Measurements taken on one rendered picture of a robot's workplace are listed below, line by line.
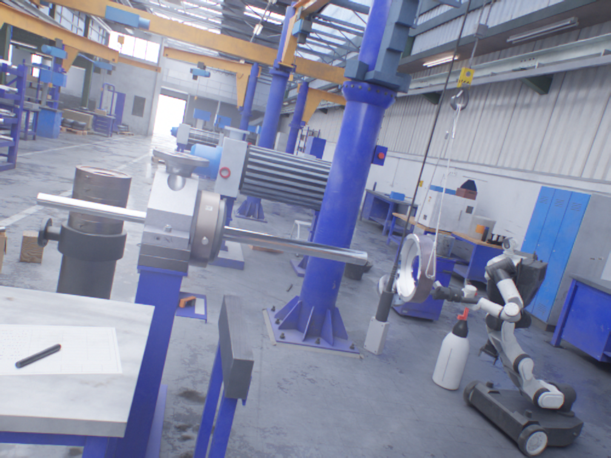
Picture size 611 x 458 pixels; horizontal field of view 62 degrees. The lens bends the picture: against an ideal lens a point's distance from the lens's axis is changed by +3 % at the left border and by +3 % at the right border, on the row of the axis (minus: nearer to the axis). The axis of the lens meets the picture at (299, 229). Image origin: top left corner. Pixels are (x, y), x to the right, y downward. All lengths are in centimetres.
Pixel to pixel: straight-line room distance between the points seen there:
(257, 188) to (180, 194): 372
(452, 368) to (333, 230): 142
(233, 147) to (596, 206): 443
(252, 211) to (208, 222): 730
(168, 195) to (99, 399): 109
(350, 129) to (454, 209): 532
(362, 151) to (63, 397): 314
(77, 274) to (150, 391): 169
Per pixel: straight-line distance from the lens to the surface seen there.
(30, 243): 510
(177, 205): 222
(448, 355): 417
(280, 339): 410
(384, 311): 187
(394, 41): 393
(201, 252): 230
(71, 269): 389
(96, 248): 376
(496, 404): 388
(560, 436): 402
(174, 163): 233
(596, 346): 628
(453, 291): 311
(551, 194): 750
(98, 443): 140
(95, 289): 391
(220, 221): 231
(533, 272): 332
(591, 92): 853
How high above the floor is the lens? 159
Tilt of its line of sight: 10 degrees down
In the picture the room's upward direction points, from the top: 13 degrees clockwise
